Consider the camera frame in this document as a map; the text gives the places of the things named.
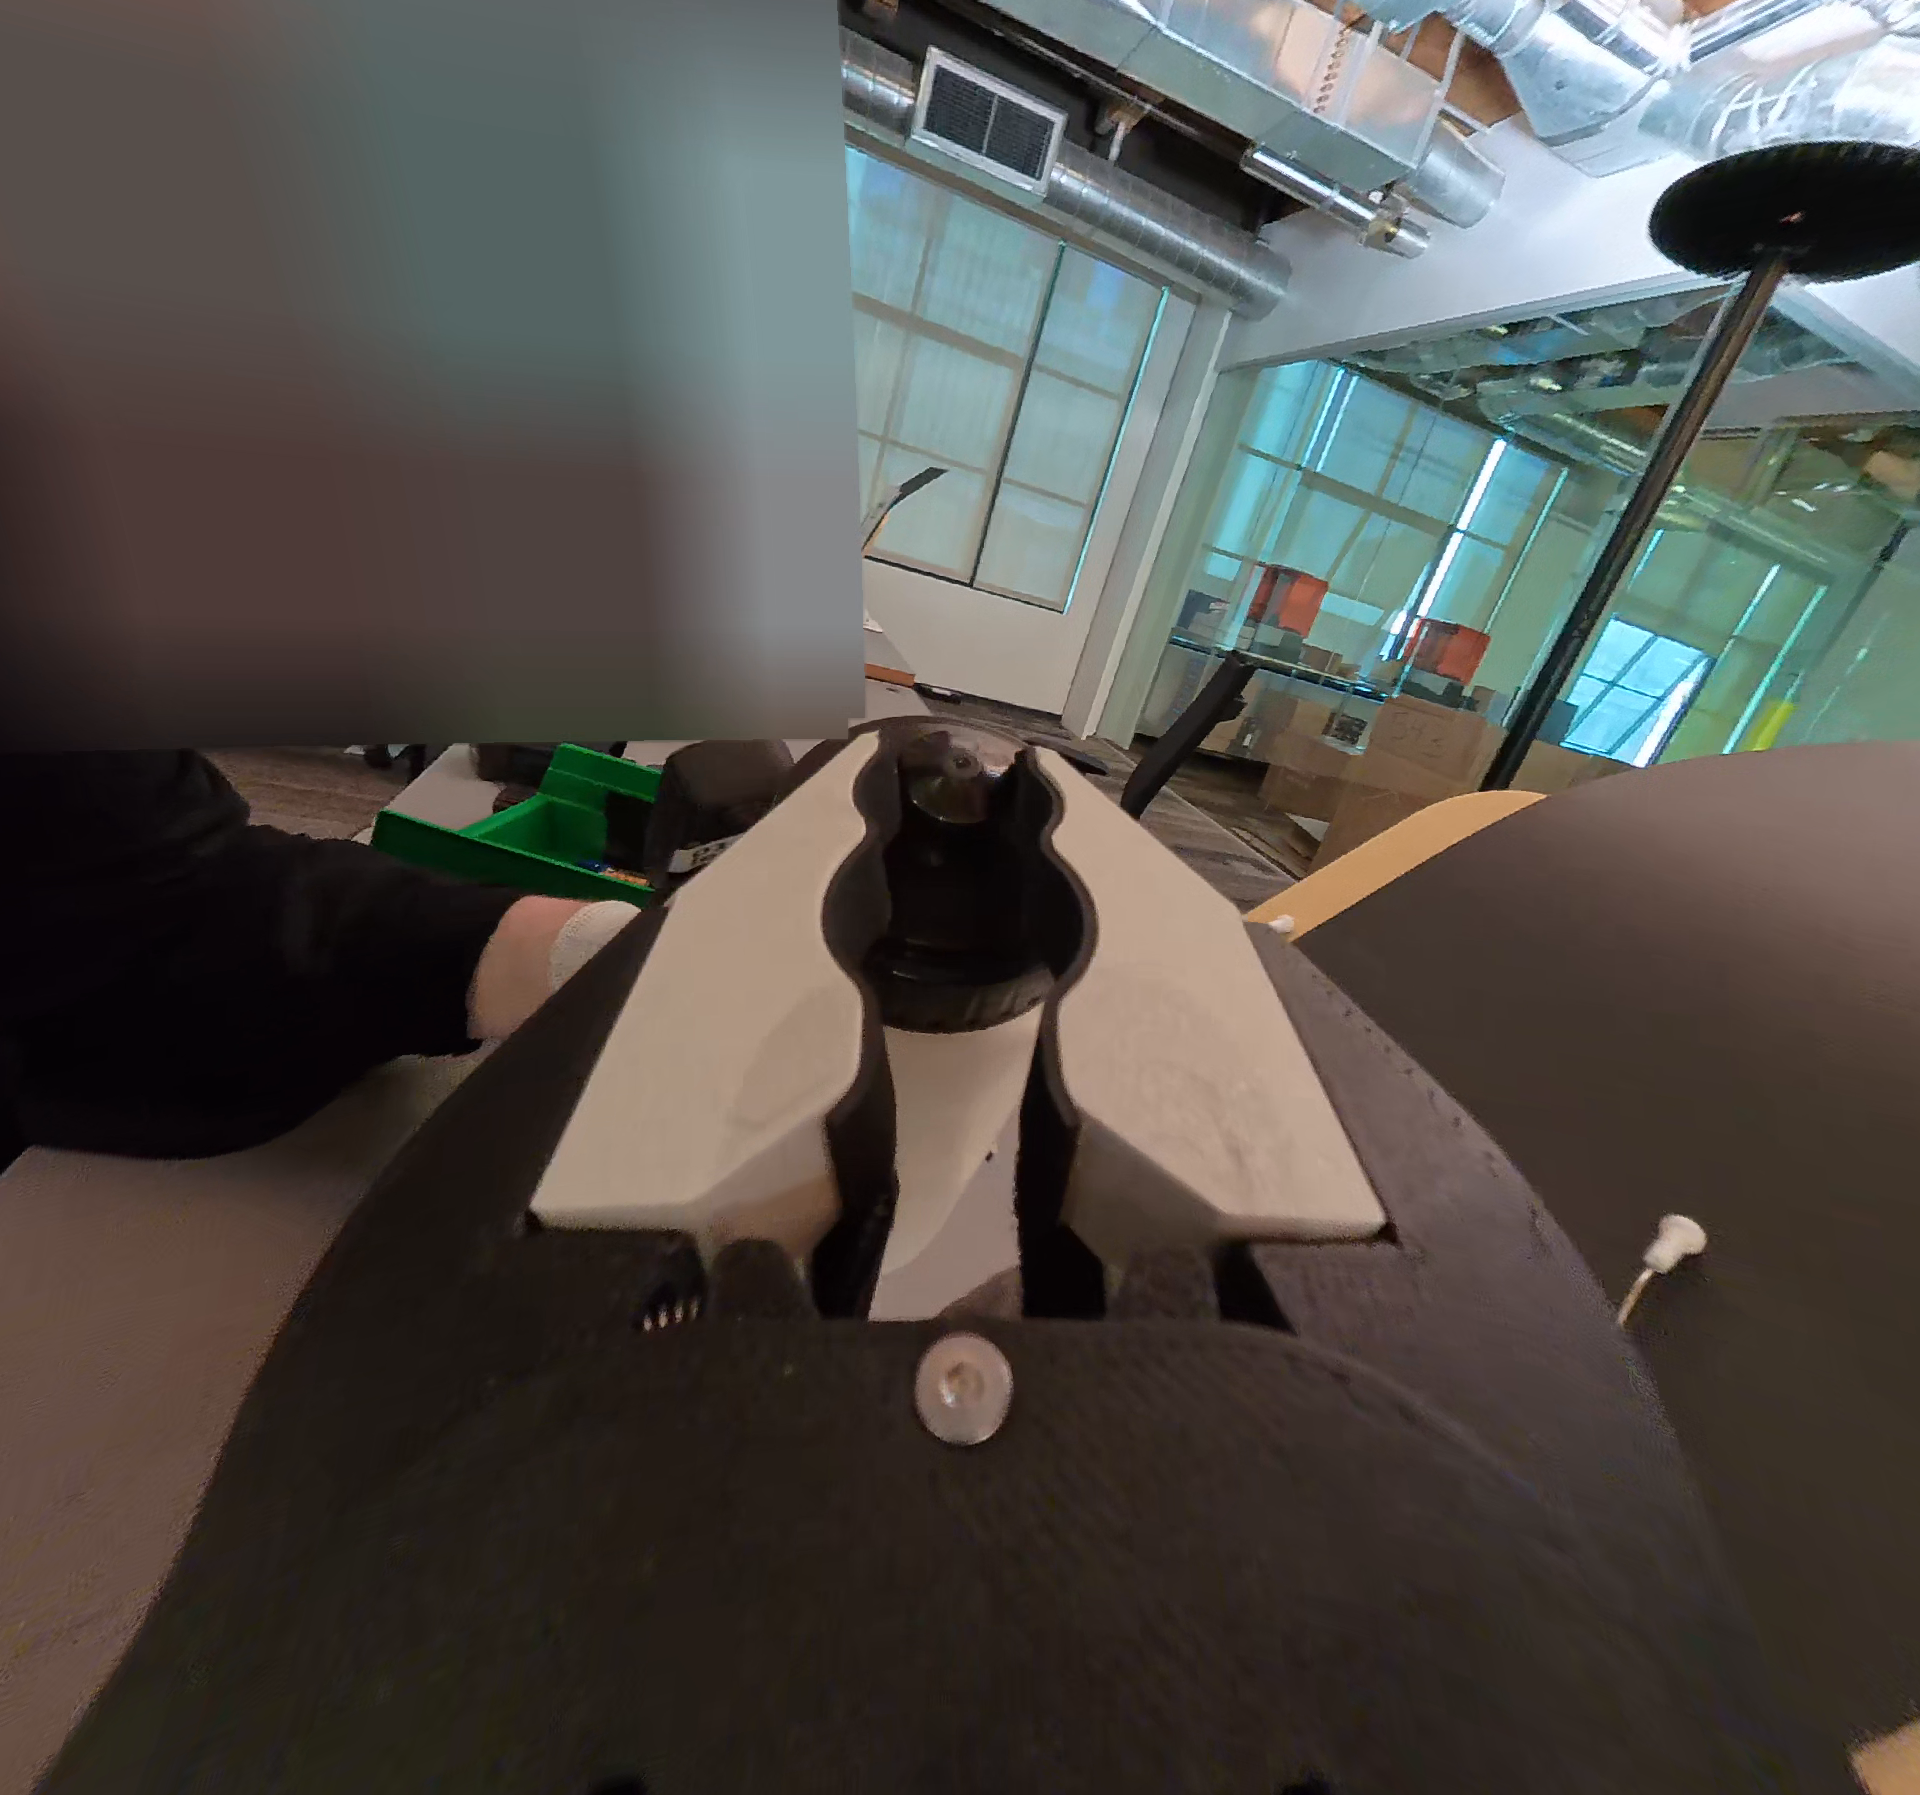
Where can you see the white bottle with black cap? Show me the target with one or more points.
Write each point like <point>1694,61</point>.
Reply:
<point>961,985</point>

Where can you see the green plastic bin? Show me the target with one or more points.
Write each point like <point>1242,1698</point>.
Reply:
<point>509,844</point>

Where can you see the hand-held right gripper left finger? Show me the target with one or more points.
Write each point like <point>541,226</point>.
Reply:
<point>691,1075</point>

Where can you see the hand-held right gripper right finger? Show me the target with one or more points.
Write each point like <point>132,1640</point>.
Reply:
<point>1217,1075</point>

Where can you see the spiral silver duct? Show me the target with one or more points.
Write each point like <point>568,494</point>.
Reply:
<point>1771,85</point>
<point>1142,221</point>

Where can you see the cardboard box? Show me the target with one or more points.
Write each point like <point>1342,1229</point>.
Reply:
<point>1396,762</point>

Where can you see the black floor lamp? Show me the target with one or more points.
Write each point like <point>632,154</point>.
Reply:
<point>1785,212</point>

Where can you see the white air vent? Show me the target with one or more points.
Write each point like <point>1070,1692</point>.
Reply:
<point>984,115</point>

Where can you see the tilted board on white stand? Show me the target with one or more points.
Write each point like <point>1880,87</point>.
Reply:
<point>900,499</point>

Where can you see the person's left forearm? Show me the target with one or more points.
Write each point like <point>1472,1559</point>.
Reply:
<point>226,956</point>

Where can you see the black office chair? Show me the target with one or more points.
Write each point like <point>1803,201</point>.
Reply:
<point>1186,747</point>

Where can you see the galvanised rectangular duct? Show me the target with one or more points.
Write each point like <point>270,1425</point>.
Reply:
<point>1277,39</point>

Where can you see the orange 3D printer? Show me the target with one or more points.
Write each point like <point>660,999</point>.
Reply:
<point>1288,601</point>
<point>1449,656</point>

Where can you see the person's left hand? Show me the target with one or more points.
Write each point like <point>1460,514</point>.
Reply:
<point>593,934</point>

